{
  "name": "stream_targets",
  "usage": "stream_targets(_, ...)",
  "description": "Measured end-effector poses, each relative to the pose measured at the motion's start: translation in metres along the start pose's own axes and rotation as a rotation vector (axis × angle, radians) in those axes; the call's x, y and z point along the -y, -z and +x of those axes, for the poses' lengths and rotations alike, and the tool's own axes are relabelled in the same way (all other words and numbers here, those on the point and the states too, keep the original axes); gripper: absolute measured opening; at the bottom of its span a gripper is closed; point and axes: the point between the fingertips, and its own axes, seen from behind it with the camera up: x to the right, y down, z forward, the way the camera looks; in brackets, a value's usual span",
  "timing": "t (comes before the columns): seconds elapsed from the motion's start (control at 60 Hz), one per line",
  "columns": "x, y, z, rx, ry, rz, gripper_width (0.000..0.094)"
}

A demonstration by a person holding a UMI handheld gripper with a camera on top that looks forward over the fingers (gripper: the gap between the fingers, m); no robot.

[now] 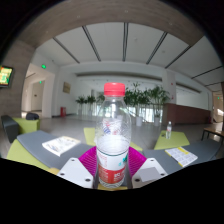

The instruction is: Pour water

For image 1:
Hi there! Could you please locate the wooden bench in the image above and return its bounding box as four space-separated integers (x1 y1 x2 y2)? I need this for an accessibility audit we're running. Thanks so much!
200 125 224 141

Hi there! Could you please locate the small clear water bottle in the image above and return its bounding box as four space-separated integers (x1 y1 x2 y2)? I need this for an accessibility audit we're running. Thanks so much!
165 120 173 140

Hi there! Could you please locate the lime green seat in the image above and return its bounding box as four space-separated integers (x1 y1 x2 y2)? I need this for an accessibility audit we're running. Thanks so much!
13 117 41 135

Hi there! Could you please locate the clear red-capped water bottle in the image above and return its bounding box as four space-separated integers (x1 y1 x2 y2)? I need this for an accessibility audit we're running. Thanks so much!
94 82 133 189

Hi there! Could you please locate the yellow white booklet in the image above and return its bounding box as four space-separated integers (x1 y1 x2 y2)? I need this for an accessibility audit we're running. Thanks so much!
164 146 199 168

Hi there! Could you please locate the black bag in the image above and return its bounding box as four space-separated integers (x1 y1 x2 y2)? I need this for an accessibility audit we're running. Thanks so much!
25 112 40 121

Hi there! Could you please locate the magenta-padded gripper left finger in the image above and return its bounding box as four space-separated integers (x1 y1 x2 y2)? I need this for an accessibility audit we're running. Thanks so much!
56 146 99 189

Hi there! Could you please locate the framed wall picture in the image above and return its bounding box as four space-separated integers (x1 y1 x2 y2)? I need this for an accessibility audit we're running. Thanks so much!
62 81 72 94

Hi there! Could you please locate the wall-mounted display screen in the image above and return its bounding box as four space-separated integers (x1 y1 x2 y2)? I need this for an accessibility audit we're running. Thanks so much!
0 65 15 89

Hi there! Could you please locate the row of potted plants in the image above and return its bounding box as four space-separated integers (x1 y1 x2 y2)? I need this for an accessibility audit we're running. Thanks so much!
75 83 171 127

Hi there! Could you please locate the dark grey ottoman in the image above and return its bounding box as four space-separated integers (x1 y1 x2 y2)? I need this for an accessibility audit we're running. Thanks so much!
0 114 20 144

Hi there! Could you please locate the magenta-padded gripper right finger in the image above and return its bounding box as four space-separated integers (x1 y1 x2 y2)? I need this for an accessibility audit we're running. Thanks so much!
128 146 169 189

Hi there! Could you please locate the white printed magazine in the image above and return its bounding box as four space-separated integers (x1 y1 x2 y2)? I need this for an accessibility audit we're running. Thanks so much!
41 135 82 157

